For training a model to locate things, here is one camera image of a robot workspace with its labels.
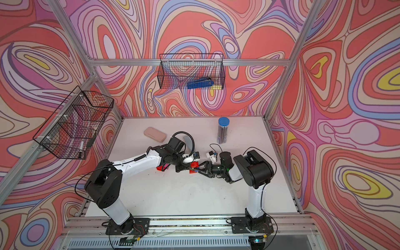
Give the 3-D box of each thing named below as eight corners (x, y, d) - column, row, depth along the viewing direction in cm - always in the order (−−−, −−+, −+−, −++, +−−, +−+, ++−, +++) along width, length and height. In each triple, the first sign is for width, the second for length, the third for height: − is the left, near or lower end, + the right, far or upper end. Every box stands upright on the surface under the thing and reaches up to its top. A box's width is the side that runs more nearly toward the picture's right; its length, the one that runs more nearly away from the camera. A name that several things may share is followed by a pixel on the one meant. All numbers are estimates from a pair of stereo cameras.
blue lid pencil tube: (217, 144, 105) (219, 124, 90) (216, 136, 110) (218, 116, 95) (226, 144, 105) (230, 124, 90) (225, 136, 110) (228, 116, 95)
